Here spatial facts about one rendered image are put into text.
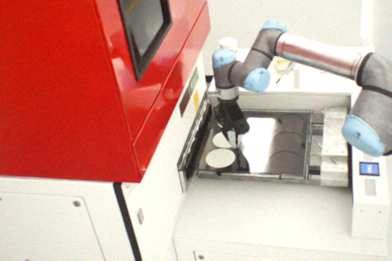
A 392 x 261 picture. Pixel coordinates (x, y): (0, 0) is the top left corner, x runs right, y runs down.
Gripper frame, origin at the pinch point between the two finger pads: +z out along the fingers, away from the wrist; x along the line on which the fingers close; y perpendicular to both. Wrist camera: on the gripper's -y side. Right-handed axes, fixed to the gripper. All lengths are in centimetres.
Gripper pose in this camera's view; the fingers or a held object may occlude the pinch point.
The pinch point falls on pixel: (236, 145)
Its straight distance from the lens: 177.5
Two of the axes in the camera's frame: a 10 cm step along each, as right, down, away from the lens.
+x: -8.8, 3.6, -3.2
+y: -4.6, -4.5, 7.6
